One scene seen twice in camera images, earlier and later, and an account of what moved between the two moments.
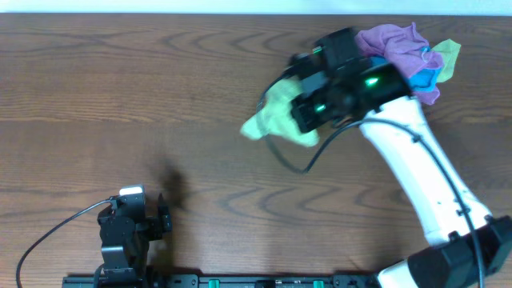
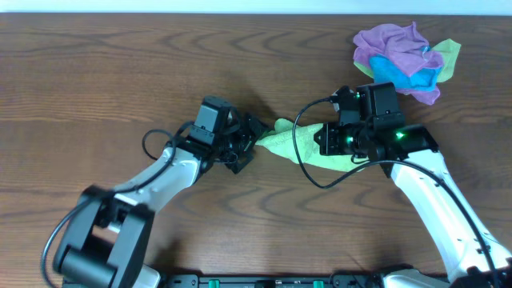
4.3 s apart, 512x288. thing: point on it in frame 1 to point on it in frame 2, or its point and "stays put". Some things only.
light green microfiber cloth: x=274 y=118 to x=307 y=146
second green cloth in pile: x=449 y=50 stays put
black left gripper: x=166 y=217 to x=247 y=141
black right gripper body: x=313 y=110 to x=343 y=140
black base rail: x=223 y=281 stays put
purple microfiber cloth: x=404 y=47 stays put
